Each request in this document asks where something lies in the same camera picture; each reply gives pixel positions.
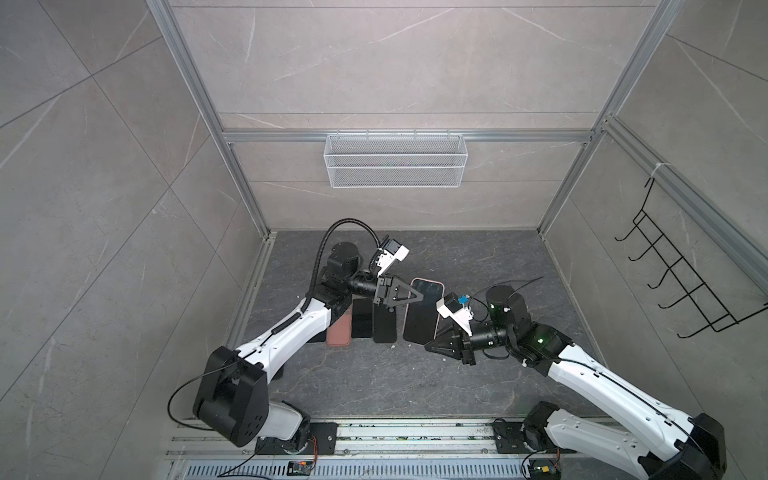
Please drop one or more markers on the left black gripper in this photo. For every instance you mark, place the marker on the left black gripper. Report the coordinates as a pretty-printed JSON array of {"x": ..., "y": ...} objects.
[{"x": 386, "y": 291}]

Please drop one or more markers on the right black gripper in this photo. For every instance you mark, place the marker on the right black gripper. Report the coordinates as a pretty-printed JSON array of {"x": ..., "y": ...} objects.
[{"x": 461, "y": 348}]

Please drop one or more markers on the black phone case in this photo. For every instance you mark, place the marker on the black phone case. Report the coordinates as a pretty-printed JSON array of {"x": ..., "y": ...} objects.
[{"x": 384, "y": 325}]

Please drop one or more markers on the pink phone case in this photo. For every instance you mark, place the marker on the pink phone case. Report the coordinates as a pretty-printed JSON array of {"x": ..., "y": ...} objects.
[
  {"x": 441, "y": 283},
  {"x": 339, "y": 333}
]

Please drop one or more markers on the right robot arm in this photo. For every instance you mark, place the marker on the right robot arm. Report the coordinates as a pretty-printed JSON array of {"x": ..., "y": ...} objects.
[{"x": 652, "y": 439}]

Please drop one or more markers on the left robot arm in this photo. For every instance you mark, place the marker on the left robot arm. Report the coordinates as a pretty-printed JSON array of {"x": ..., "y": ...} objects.
[{"x": 233, "y": 398}]

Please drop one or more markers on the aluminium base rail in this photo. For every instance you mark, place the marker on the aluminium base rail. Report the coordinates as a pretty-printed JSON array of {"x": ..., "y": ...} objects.
[{"x": 378, "y": 448}]

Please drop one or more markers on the white wire mesh basket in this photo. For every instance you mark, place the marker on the white wire mesh basket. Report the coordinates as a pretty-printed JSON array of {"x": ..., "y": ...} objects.
[{"x": 395, "y": 160}]

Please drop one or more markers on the black wire hook rack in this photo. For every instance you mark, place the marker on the black wire hook rack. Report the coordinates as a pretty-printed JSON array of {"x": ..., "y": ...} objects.
[{"x": 680, "y": 271}]

